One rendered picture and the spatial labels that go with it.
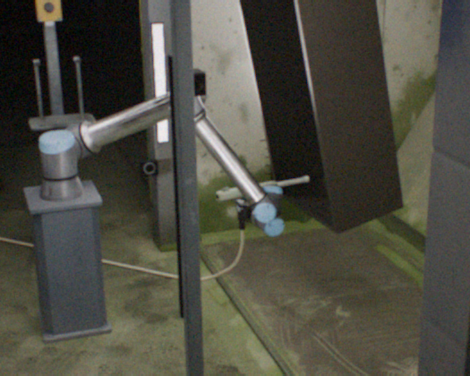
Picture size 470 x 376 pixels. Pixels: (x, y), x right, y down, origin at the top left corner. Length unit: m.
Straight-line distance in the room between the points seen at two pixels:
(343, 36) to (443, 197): 1.74
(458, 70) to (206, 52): 2.83
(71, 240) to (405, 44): 2.27
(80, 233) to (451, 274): 2.17
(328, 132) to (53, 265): 1.32
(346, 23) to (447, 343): 1.84
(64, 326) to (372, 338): 1.37
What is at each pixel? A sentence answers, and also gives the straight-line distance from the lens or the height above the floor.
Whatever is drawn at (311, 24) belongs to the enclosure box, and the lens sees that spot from 3.30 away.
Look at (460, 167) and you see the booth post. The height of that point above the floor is 1.34.
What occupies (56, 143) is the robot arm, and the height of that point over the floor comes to 0.89.
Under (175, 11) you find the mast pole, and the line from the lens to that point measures 2.28.
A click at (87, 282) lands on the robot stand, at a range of 3.71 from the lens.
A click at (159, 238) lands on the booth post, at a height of 0.09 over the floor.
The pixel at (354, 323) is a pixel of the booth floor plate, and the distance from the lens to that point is 3.77.
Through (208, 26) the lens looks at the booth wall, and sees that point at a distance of 4.34.
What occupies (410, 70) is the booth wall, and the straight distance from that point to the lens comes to 4.87.
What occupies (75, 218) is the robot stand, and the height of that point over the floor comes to 0.57.
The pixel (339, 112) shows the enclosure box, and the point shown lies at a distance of 3.44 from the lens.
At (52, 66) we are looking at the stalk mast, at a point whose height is 1.05.
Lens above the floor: 1.84
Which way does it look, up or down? 20 degrees down
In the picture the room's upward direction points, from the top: 1 degrees counter-clockwise
